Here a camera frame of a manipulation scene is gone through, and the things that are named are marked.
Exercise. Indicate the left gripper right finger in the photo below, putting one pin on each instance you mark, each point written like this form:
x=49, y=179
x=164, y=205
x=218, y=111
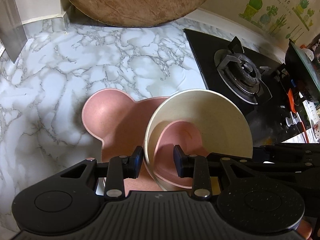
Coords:
x=196, y=167

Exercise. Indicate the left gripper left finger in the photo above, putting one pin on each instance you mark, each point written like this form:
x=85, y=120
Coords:
x=120, y=168

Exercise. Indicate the small pink heart dish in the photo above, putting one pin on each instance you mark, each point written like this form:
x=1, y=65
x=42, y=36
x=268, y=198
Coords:
x=179, y=143

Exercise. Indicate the pink bear-shaped plate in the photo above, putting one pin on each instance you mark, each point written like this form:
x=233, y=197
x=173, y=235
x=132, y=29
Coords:
x=118, y=121

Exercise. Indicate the cream round bowl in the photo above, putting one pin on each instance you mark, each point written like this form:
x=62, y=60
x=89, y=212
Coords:
x=201, y=122

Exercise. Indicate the small white plate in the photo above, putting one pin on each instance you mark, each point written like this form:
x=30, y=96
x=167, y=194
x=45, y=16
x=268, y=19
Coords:
x=100, y=187

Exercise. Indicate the person's right hand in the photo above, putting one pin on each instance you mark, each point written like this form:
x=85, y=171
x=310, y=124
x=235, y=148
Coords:
x=305, y=229

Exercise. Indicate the gas stove burner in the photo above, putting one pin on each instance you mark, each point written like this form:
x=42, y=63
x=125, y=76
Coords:
x=240, y=74

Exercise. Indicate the black glass cooktop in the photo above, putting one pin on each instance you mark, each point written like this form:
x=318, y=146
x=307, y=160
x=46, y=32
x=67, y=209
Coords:
x=277, y=120

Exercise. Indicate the black wok with lid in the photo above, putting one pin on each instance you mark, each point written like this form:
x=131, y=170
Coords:
x=303, y=72

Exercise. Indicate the cleaver with wooden handle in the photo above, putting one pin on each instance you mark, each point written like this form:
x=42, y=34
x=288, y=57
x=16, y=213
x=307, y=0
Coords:
x=13, y=35

